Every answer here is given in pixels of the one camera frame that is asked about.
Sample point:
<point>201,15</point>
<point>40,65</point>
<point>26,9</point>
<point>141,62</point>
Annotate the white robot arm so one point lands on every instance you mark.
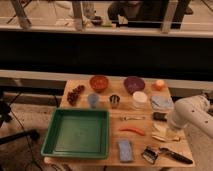
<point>192,110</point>

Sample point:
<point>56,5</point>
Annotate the small metal cup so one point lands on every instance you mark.
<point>114,100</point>

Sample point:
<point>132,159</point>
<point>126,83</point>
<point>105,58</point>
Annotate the blue plastic cup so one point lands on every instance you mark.
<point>93,100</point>

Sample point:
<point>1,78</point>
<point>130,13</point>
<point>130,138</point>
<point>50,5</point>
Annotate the clear plastic cup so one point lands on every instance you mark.
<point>139,99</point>

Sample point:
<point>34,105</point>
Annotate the orange bowl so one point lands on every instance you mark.
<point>99,83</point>

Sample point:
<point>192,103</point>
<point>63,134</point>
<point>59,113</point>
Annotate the purple bowl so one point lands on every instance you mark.
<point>134,83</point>

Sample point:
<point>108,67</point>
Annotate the red grapes bunch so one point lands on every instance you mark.
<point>72,96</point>

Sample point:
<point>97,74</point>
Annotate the orange fruit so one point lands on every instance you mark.
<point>158,85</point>

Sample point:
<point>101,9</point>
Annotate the blue folded cloth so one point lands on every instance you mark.
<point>161,103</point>

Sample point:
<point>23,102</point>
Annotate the red chili pepper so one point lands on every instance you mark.
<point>135,130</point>

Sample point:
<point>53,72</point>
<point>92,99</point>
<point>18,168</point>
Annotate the green plastic tray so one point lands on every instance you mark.
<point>78,134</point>

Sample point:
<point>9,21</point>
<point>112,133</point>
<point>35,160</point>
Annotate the small black block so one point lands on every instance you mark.
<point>159,116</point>

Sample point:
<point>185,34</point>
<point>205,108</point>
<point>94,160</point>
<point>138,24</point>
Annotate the blue sponge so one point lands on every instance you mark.
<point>125,151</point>

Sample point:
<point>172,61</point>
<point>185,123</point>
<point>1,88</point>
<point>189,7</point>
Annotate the black chair base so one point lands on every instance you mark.
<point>11,131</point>

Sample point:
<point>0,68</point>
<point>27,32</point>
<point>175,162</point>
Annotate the black handled knife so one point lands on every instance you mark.
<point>175,155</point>

